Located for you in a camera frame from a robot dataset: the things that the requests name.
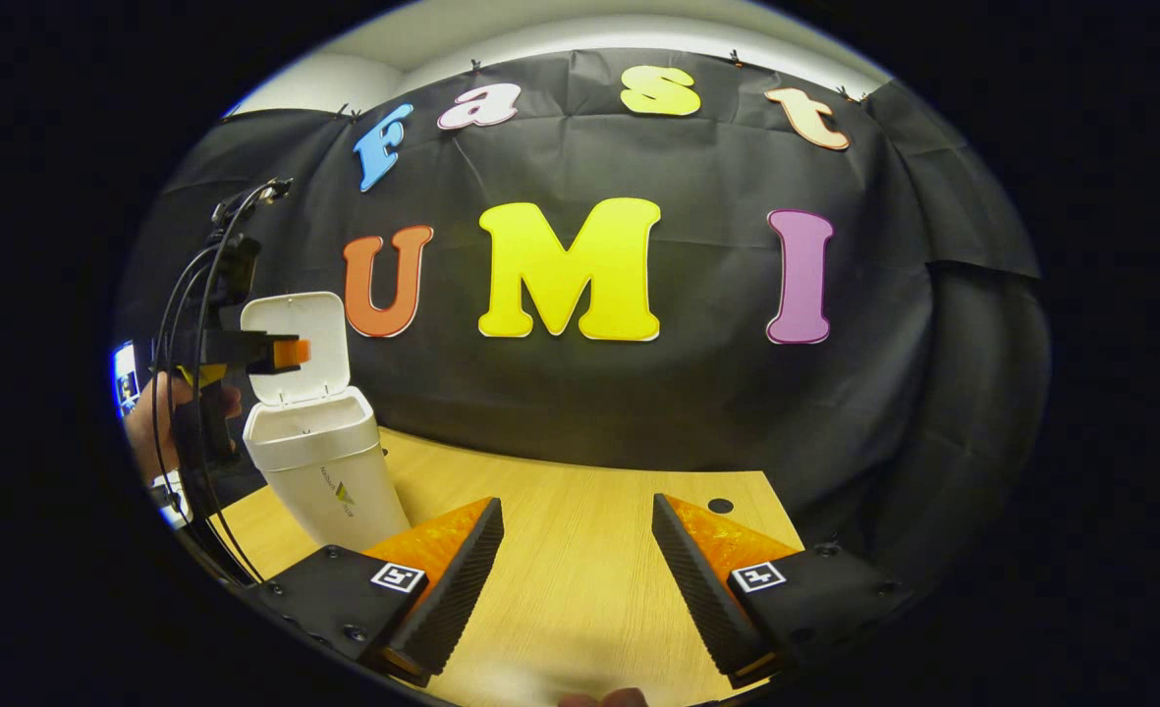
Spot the wooden desktop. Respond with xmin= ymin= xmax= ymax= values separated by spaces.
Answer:
xmin=208 ymin=427 xmax=804 ymax=707

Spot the black backdrop cloth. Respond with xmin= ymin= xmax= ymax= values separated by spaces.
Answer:
xmin=113 ymin=47 xmax=1052 ymax=590

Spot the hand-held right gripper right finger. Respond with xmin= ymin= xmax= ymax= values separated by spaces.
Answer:
xmin=651 ymin=493 xmax=910 ymax=688

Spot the computer monitor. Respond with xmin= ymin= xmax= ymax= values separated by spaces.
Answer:
xmin=113 ymin=341 xmax=140 ymax=418

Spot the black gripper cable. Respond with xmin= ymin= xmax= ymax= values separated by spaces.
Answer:
xmin=150 ymin=182 xmax=266 ymax=582

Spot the white garbage bin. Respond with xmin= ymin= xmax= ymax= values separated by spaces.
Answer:
xmin=240 ymin=291 xmax=412 ymax=553

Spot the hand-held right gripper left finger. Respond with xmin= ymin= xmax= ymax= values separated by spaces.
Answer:
xmin=260 ymin=496 xmax=505 ymax=688

